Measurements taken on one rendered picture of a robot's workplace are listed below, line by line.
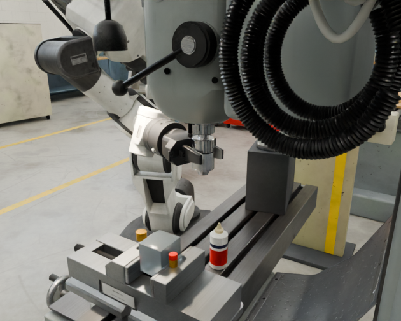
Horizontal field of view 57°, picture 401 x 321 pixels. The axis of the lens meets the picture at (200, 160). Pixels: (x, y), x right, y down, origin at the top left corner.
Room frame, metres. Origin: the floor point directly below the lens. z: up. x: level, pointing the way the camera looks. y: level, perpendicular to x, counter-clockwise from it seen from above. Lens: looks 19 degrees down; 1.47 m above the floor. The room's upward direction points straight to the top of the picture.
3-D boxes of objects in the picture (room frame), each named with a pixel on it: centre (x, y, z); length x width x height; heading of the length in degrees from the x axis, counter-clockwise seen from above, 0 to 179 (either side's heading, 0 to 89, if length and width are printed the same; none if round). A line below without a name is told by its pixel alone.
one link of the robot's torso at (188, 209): (1.56, 0.15, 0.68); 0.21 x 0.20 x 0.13; 168
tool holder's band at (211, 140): (0.74, -0.01, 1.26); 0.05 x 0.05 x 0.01
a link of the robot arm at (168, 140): (0.81, 0.05, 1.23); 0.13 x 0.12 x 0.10; 128
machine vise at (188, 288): (0.62, 0.10, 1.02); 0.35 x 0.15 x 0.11; 57
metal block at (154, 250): (0.61, 0.08, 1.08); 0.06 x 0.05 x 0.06; 147
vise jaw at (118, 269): (0.64, 0.12, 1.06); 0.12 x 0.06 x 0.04; 147
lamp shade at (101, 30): (0.83, 0.19, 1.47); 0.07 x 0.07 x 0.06
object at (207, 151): (0.74, -0.01, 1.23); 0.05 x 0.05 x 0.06
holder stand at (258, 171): (1.10, -0.23, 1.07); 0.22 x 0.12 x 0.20; 160
